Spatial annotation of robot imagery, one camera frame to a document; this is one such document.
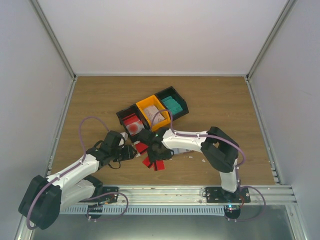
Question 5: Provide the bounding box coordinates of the red black-striped card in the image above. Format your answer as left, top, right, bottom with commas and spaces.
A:
142, 156, 155, 169
153, 160, 165, 171

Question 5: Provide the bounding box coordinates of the red credit card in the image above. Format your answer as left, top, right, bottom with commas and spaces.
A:
134, 142, 148, 155

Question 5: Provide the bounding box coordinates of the black card bin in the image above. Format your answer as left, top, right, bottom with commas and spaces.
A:
116, 104, 150, 143
155, 86, 189, 121

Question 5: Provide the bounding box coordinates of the yellow card bin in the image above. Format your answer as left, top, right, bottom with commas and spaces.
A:
136, 95, 171, 132

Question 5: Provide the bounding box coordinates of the brown leather card holder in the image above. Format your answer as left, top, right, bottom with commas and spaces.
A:
172, 148, 193, 155

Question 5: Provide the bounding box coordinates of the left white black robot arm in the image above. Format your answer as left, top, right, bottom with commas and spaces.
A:
18, 130, 137, 230

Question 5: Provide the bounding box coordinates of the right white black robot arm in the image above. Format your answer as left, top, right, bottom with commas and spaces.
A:
138, 127, 246, 203

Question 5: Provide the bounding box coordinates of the red white card stack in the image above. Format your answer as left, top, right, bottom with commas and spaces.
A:
123, 114, 145, 136

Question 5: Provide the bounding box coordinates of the white pink card stack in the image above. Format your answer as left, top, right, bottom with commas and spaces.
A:
143, 105, 165, 126

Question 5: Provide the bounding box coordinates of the teal card stack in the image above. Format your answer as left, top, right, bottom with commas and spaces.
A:
161, 96, 183, 115

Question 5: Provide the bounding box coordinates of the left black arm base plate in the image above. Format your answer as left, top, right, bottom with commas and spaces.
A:
79, 186, 119, 204

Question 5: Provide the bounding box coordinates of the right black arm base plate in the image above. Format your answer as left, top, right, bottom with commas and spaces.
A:
201, 186, 251, 204

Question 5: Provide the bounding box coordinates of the grey slotted cable duct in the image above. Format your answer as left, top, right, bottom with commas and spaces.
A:
59, 204, 226, 216

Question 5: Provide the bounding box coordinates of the aluminium mounting rail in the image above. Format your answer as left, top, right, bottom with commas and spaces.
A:
27, 183, 298, 205

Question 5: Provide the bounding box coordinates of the left aluminium frame post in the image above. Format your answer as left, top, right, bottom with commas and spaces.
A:
29, 0, 77, 81

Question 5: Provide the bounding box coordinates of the aluminium frame post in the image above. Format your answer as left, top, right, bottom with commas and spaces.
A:
29, 0, 77, 81
245, 0, 297, 82

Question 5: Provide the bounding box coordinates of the right aluminium frame post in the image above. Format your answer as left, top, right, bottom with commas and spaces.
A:
245, 0, 297, 82

